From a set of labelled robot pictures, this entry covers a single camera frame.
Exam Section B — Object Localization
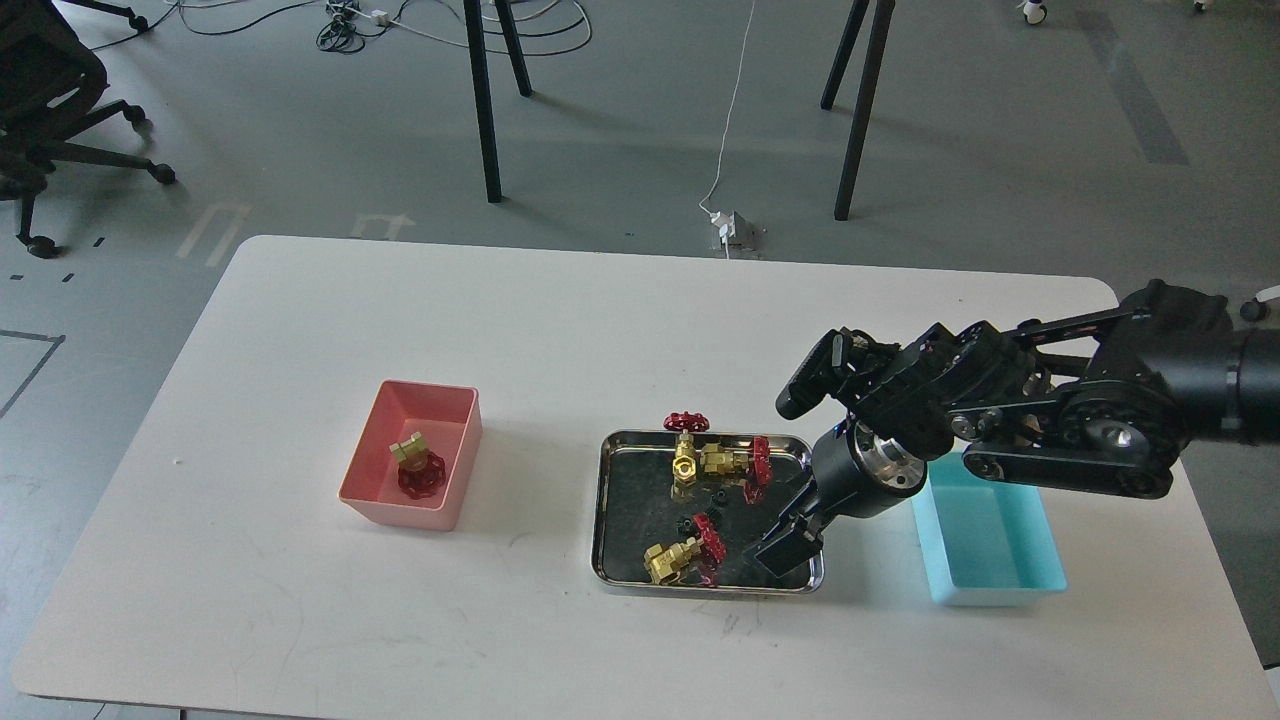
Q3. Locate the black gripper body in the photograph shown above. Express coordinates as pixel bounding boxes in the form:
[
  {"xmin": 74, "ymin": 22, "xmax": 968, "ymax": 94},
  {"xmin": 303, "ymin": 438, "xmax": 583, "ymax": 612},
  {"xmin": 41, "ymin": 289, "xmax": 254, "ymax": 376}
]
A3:
[{"xmin": 768, "ymin": 421, "xmax": 928, "ymax": 546}]

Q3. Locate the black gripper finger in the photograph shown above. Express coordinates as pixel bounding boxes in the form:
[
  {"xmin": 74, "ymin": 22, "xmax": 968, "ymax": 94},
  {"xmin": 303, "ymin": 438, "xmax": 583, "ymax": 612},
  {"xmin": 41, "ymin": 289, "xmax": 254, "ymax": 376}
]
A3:
[{"xmin": 751, "ymin": 518, "xmax": 824, "ymax": 577}]

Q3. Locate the brass valve red handwheel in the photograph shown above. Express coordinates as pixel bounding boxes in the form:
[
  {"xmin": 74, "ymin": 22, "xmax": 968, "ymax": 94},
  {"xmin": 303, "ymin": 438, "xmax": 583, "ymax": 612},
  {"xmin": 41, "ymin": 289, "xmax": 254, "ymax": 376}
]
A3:
[
  {"xmin": 663, "ymin": 413, "xmax": 710, "ymax": 496},
  {"xmin": 388, "ymin": 430, "xmax": 447, "ymax": 500},
  {"xmin": 698, "ymin": 436, "xmax": 774, "ymax": 489},
  {"xmin": 643, "ymin": 512, "xmax": 727, "ymax": 585}
]

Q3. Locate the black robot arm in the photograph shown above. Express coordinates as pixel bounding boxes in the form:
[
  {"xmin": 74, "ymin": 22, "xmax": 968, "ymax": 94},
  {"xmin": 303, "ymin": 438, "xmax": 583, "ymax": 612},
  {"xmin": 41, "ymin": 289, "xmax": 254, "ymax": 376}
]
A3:
[{"xmin": 749, "ymin": 279, "xmax": 1279, "ymax": 577}]

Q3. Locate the brass valve front red handwheel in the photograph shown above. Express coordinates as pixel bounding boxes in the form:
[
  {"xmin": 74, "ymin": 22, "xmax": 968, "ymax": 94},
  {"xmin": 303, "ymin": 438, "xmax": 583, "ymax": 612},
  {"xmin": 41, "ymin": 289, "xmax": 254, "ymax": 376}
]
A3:
[{"xmin": 643, "ymin": 512, "xmax": 727, "ymax": 585}]

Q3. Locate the brass valve upright red handwheel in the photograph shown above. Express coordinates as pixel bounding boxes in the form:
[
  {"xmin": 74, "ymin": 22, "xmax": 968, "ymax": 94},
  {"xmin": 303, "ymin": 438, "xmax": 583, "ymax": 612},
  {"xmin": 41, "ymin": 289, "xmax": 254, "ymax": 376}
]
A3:
[{"xmin": 663, "ymin": 413, "xmax": 710, "ymax": 496}]

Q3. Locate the light blue plastic box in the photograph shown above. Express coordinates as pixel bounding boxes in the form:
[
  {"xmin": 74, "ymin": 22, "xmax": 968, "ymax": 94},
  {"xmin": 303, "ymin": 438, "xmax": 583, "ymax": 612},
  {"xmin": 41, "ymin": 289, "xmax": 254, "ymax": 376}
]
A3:
[{"xmin": 911, "ymin": 454, "xmax": 1068, "ymax": 607}]

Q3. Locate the pink plastic box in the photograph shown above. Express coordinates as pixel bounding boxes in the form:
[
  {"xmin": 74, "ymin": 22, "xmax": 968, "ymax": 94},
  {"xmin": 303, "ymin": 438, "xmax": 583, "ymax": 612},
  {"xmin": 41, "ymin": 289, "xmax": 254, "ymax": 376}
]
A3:
[{"xmin": 338, "ymin": 380, "xmax": 483, "ymax": 532}]

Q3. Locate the shiny metal tray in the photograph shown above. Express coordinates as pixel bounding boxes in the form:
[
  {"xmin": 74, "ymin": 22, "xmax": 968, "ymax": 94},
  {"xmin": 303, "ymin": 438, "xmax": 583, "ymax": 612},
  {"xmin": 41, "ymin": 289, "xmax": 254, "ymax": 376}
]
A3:
[{"xmin": 591, "ymin": 430, "xmax": 826, "ymax": 597}]

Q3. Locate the white floor power adapter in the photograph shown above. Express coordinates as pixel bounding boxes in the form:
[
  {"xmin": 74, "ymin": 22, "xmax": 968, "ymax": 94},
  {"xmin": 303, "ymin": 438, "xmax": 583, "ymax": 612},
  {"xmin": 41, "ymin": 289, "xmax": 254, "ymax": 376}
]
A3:
[{"xmin": 709, "ymin": 211, "xmax": 765, "ymax": 260}]

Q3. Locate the white chair caster right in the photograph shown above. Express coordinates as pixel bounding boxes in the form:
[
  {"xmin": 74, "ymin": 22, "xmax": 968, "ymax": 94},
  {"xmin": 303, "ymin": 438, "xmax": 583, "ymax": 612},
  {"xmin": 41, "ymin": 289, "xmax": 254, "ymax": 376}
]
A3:
[{"xmin": 1239, "ymin": 284, "xmax": 1280, "ymax": 324}]

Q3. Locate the black table leg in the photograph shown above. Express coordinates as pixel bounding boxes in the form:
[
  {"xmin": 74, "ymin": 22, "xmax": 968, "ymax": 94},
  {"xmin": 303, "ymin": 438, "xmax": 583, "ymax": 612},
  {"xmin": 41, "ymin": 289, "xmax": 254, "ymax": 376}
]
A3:
[
  {"xmin": 462, "ymin": 0, "xmax": 503, "ymax": 204},
  {"xmin": 819, "ymin": 0, "xmax": 870, "ymax": 111},
  {"xmin": 493, "ymin": 0, "xmax": 534, "ymax": 97},
  {"xmin": 833, "ymin": 1, "xmax": 896, "ymax": 222}
]

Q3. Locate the black table leg inner right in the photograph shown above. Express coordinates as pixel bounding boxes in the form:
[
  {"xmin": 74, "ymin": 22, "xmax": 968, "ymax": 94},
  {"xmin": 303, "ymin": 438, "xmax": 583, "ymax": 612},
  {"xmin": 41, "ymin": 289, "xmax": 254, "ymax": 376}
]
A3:
[{"xmin": 819, "ymin": 0, "xmax": 870, "ymax": 111}]

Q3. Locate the black table leg inner left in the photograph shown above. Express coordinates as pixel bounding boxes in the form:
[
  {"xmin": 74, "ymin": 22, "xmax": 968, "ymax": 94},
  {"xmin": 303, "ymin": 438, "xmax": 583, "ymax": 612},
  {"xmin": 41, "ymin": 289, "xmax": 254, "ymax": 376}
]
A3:
[{"xmin": 493, "ymin": 0, "xmax": 534, "ymax": 97}]

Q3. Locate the black office chair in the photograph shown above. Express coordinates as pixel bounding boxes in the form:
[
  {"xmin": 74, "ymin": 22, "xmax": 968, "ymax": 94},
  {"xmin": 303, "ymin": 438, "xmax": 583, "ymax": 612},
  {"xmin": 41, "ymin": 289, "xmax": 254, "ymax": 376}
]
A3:
[{"xmin": 1, "ymin": 1, "xmax": 177, "ymax": 259}]

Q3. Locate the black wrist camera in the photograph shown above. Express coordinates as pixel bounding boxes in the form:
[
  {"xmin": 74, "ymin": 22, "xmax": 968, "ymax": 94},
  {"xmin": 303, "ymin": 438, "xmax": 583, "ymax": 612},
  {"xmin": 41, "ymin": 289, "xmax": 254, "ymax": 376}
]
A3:
[{"xmin": 774, "ymin": 328, "xmax": 901, "ymax": 420}]

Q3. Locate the white cable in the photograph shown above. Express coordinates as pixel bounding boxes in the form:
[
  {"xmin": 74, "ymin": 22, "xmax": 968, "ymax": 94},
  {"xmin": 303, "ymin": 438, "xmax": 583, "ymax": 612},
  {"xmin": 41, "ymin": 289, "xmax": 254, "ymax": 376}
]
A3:
[{"xmin": 698, "ymin": 0, "xmax": 756, "ymax": 217}]

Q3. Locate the black floor cables bundle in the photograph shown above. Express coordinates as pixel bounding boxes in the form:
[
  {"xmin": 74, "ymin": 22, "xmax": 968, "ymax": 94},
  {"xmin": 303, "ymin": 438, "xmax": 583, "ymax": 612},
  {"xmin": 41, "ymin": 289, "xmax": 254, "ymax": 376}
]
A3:
[{"xmin": 110, "ymin": 0, "xmax": 593, "ymax": 56}]

